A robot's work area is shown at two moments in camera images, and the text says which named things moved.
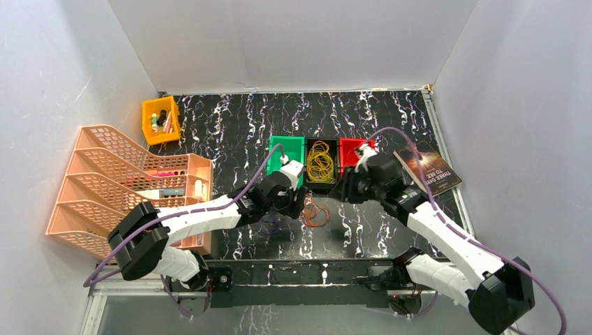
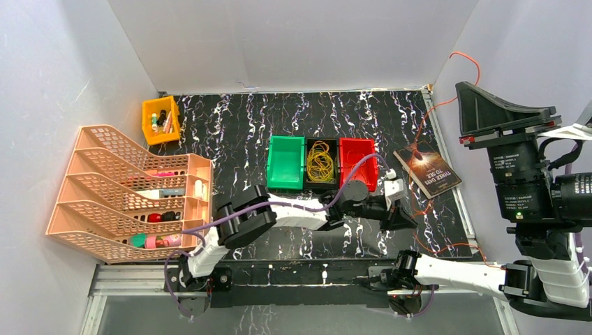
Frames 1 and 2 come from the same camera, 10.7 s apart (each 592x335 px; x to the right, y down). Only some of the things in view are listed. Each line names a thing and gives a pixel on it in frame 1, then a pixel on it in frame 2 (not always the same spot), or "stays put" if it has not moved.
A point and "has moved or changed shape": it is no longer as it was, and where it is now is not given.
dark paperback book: [440, 174] stays put
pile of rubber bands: [310, 208] has moved or changed shape
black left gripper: [297, 202] → [397, 211]
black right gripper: [350, 179] → [479, 112]
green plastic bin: [292, 146] stays put
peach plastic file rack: [109, 174] stays put
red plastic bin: [348, 155] stays put
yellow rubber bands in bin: [320, 164] stays put
